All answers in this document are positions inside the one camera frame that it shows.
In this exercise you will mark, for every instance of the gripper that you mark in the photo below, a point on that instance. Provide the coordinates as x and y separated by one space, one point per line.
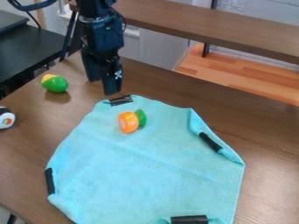
104 36

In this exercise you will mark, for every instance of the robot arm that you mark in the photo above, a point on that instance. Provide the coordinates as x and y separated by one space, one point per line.
93 7

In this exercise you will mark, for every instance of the light blue cloth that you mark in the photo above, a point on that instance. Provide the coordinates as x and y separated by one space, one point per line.
148 172

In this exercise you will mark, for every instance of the green and yellow toy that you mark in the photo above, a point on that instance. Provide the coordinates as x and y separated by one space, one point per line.
55 83

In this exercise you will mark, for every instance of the orange and green toy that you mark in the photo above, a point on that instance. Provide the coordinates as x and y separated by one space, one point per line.
130 121

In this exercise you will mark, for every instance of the black table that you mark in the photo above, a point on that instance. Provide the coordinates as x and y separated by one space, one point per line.
27 52

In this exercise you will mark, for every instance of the toy sushi roll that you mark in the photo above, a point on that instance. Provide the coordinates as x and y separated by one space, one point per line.
5 117

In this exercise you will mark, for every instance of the wooden bench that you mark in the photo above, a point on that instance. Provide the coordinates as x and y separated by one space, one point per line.
218 27

